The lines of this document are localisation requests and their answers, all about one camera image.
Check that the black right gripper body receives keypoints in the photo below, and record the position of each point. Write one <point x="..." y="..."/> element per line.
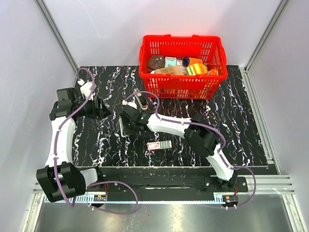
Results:
<point x="130" y="129"/>

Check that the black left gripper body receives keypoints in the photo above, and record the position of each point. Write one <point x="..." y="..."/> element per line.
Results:
<point x="91" y="110"/>

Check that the white black stapler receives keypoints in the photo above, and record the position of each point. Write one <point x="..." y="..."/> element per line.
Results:
<point x="140" y="99"/>

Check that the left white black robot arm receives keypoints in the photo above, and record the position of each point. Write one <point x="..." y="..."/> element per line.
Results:
<point x="60" y="179"/>

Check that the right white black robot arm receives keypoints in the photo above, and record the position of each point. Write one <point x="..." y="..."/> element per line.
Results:
<point x="205" y="141"/>

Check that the red white staple box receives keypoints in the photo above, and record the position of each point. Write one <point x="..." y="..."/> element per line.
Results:
<point x="159" y="145"/>

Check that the brown round pouch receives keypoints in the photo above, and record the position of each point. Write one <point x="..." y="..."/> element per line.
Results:
<point x="156" y="62"/>

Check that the brown cardboard box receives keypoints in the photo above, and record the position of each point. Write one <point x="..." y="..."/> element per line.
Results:
<point x="175" y="70"/>

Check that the teal white small box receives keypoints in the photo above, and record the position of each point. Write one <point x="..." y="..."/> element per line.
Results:
<point x="170" y="61"/>

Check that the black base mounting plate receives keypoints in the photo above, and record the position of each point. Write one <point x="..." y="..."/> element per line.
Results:
<point x="165" y="184"/>

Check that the yellow green box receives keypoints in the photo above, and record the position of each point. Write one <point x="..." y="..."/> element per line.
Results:
<point x="196" y="69"/>

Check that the red plastic basket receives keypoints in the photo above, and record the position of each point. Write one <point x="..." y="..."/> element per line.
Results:
<point x="182" y="67"/>

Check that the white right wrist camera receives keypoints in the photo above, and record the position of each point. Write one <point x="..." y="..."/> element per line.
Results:
<point x="131" y="104"/>

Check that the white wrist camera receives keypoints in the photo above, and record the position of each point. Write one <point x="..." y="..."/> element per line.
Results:
<point x="86" y="87"/>
<point x="131" y="104"/>

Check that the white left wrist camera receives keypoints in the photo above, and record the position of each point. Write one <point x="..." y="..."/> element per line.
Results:
<point x="86" y="87"/>

